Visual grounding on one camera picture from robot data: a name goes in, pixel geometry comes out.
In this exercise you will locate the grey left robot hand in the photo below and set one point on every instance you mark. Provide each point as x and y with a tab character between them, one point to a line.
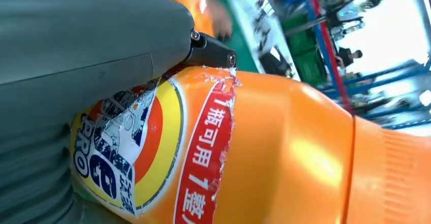
84	37

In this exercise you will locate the black desktop device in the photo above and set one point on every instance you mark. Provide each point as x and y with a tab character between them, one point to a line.
274	66

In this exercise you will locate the green plastic crate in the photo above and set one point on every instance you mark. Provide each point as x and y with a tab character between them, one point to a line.
303	54

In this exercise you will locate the blue shelving rack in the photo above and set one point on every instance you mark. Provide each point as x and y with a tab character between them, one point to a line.
319	30

